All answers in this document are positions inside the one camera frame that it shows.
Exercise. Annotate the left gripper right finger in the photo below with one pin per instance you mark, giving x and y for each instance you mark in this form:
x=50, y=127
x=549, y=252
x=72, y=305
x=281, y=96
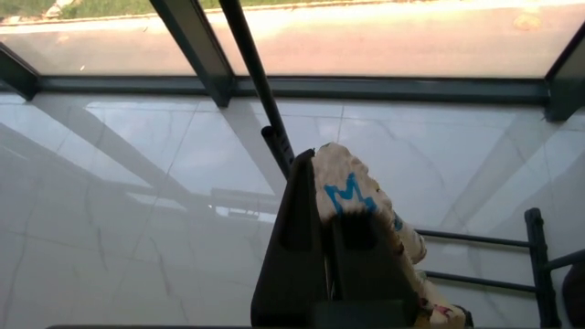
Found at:
x=370, y=279

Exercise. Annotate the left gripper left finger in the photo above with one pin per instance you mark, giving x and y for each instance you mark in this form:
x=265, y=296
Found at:
x=292, y=274

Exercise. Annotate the cream printed garment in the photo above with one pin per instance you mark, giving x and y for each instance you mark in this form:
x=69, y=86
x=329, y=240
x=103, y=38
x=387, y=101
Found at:
x=347, y=178

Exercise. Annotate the black clothes rack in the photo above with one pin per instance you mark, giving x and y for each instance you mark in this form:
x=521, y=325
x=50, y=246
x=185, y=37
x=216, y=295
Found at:
x=256, y=68

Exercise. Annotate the window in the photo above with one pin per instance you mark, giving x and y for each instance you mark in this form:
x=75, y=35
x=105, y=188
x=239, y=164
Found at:
x=365, y=87

